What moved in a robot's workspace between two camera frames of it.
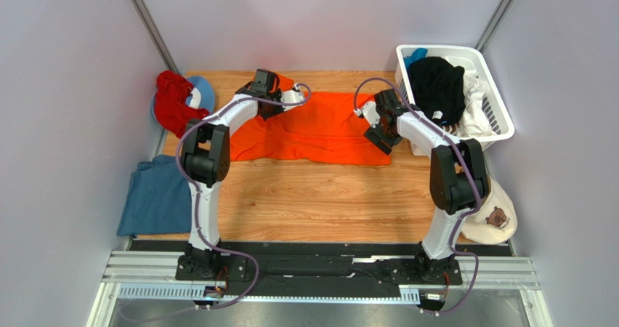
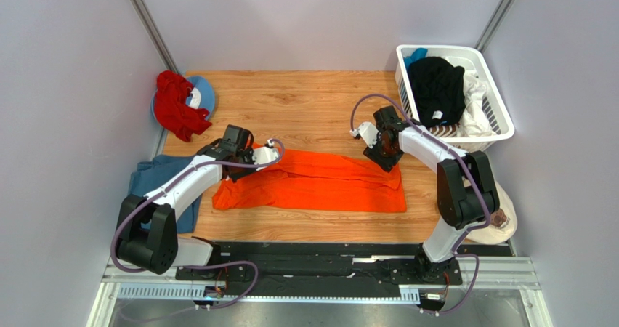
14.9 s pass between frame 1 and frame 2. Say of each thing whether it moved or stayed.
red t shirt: stayed
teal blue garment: stayed
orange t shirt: moved
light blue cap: stayed
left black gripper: moved
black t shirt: stayed
